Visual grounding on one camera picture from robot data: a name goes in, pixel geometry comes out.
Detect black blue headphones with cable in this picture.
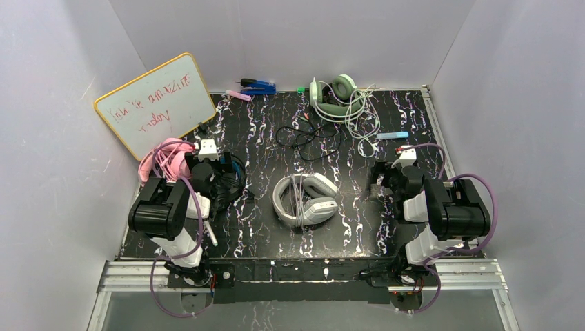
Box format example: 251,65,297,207
210,152,255,216

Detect white headphones with cable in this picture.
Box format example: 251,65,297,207
272,173,338,228

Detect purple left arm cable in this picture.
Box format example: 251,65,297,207
150,140,206,319

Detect white green marker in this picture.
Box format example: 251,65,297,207
204,221,219,247

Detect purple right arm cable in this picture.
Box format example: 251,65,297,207
397,143,499,316

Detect yellow framed whiteboard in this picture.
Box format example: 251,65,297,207
94,52,217,161

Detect blue black marker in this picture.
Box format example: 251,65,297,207
239,78,277,96

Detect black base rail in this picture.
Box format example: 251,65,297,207
98,257,507,304

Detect pink marker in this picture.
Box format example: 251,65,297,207
225,90,252,102

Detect light blue marker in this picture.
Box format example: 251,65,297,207
376,132,409,140

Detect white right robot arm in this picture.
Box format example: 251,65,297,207
368,146,492,278

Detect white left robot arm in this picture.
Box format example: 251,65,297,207
128,138,243,274

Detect pink headphones with cable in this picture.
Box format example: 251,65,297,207
138,138,199,185

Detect green headphones with cable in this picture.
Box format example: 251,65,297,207
309,74,381,158

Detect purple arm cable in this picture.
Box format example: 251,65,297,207
150,140,206,319
397,143,499,316

